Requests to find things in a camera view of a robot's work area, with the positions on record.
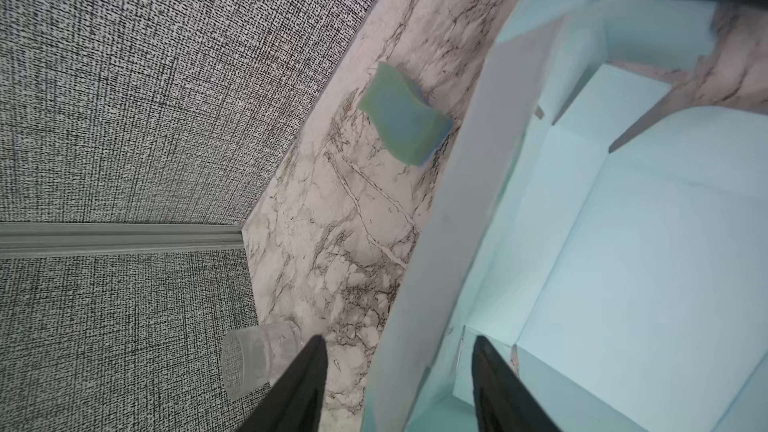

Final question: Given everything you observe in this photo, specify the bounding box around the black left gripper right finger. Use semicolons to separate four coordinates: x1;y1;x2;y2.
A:
471;336;561;432

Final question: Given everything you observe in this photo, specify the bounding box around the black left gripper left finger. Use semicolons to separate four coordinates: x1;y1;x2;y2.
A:
236;335;328;432

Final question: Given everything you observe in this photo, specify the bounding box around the light blue paper box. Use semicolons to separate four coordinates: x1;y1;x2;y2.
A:
362;0;767;431

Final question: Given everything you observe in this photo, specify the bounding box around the clear plastic cup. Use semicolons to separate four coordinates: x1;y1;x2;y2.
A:
220;321;303;400

